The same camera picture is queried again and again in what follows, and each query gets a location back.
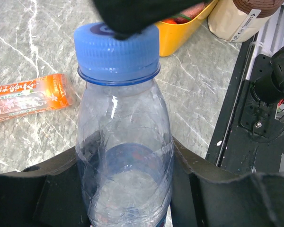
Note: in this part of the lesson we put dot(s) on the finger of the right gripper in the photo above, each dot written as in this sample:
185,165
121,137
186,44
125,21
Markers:
129,17

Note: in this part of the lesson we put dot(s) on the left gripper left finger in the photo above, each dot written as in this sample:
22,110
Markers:
47,194

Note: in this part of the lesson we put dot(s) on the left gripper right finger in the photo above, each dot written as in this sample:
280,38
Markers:
205,195

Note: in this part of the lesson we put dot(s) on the blue bottle cap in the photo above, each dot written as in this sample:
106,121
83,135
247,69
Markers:
104,60

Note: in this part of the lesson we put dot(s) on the clear blue water bottle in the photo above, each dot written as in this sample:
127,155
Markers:
124,151

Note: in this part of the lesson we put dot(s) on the orange tea bottle centre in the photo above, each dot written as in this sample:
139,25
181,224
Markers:
50,92

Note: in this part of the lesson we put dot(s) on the orange carrot toy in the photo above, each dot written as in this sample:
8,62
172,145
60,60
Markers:
169,21

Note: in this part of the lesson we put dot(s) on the yellow plastic basket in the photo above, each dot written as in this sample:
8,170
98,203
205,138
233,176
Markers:
173,36

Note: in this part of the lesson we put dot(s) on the pink onion toy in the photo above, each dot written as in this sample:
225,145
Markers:
193,11

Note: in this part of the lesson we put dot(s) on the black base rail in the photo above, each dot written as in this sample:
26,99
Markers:
249,134

